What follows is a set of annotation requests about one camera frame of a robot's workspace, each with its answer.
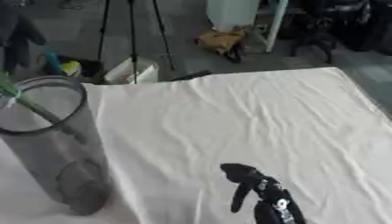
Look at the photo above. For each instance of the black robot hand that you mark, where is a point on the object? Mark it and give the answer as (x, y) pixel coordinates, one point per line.
(269, 189)

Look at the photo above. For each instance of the grey mesh cylinder vase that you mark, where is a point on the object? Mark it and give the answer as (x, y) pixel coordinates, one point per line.
(56, 145)

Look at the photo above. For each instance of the tan bag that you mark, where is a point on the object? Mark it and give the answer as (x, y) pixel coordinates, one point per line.
(222, 42)

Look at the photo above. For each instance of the black chair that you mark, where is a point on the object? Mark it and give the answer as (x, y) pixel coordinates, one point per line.
(316, 32)

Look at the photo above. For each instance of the white open box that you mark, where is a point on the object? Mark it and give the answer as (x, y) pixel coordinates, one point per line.
(133, 71)

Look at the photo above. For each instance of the white board panel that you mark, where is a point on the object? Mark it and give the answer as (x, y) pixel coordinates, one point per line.
(232, 13)

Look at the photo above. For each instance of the black bag with yellow item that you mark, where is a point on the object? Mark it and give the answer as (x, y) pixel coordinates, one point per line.
(71, 67)

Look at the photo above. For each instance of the green flower stem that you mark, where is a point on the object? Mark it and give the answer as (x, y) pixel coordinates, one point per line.
(20, 97)

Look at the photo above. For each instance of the black camera tripod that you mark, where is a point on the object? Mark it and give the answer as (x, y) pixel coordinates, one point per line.
(133, 35)

